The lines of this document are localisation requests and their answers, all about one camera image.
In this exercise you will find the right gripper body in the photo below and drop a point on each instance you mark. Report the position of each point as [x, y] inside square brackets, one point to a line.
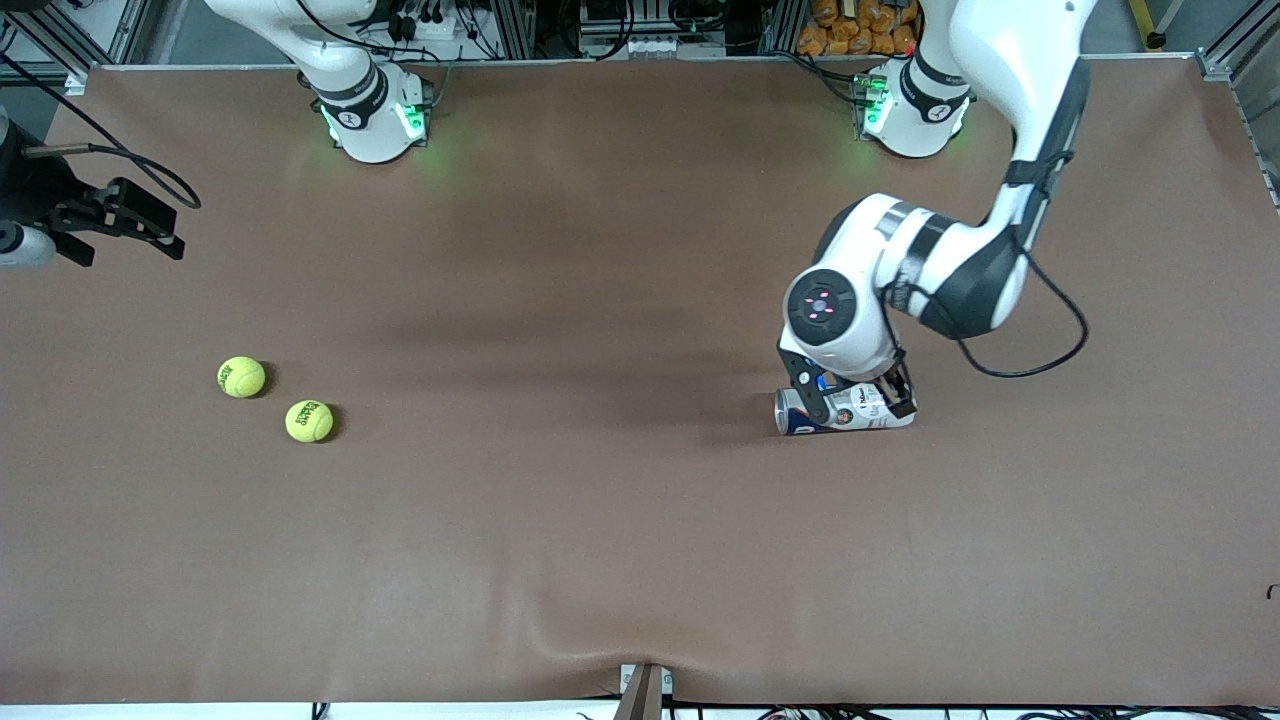
[38, 193]

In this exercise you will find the clear tennis ball can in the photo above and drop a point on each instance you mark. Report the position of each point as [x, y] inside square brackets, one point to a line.
[860, 418]

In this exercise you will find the yellow tennis ball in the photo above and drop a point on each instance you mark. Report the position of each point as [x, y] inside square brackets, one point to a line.
[241, 377]
[309, 421]

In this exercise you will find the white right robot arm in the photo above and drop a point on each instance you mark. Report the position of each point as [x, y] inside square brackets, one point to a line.
[360, 110]

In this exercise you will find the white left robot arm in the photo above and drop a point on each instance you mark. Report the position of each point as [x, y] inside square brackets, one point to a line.
[1020, 60]

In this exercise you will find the brown table mat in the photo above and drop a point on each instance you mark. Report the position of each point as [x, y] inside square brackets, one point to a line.
[640, 550]

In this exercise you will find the white power strip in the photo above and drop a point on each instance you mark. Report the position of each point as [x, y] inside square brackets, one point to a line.
[430, 26]

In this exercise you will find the orange items pile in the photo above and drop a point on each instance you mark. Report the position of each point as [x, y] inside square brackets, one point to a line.
[850, 28]

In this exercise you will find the white connector strip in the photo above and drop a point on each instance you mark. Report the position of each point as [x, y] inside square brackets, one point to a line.
[655, 46]

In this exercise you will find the yellow bar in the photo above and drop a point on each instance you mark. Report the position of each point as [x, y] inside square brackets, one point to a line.
[1145, 20]

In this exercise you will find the aluminium table frame rail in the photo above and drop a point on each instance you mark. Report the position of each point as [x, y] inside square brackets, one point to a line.
[650, 60]

